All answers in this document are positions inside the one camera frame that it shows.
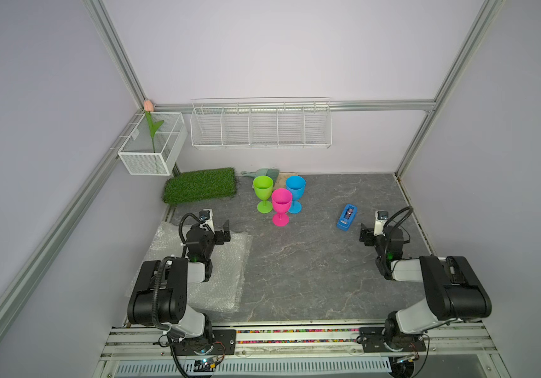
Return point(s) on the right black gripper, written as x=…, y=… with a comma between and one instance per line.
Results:
x=369, y=237

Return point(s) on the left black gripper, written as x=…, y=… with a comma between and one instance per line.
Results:
x=221, y=234

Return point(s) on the blue tape dispenser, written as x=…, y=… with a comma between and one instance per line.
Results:
x=347, y=217

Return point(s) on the pink plastic wine glass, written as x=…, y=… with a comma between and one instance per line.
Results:
x=281, y=201

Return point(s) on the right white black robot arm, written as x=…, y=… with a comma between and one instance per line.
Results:
x=452, y=290

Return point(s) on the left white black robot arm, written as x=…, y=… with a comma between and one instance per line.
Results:
x=160, y=295

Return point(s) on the bubble wrap sheet stack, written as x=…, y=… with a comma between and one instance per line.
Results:
x=222, y=293

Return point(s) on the green plastic wine glass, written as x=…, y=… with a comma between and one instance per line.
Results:
x=263, y=187

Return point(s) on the blue plastic wine glass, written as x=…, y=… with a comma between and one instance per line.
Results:
x=296, y=186

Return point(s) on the green artificial grass mat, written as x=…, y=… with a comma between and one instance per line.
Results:
x=200, y=185

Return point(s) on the beige cloth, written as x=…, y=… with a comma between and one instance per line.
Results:
x=281, y=181

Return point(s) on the artificial pink tulip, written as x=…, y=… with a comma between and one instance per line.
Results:
x=153, y=125

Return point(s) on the small white wire basket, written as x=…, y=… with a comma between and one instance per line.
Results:
x=136, y=151

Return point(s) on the long white wire shelf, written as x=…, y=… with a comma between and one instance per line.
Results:
x=274, y=123

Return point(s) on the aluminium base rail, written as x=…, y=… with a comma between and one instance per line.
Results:
x=351, y=348

